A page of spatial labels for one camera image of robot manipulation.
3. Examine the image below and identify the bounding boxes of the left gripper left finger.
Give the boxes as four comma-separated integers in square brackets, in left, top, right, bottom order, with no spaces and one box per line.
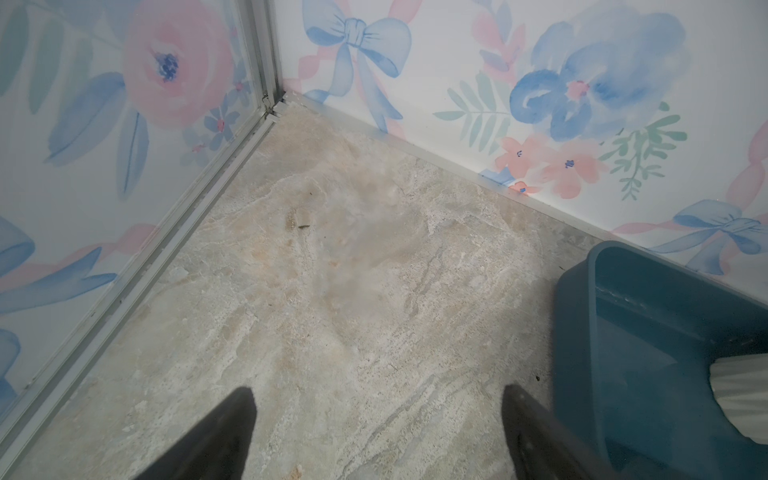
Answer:
[137,386,257,479]

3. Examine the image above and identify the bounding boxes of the potted plant orange flowers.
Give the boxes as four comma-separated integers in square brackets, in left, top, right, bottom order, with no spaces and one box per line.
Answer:
[709,354,767,445]

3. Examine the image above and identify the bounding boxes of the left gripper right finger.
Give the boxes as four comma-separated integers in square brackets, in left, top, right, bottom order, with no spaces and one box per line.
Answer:
[501,384,618,479]

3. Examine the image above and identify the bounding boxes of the teal plastic storage box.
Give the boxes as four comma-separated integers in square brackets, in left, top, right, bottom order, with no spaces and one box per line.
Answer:
[553,242,767,479]

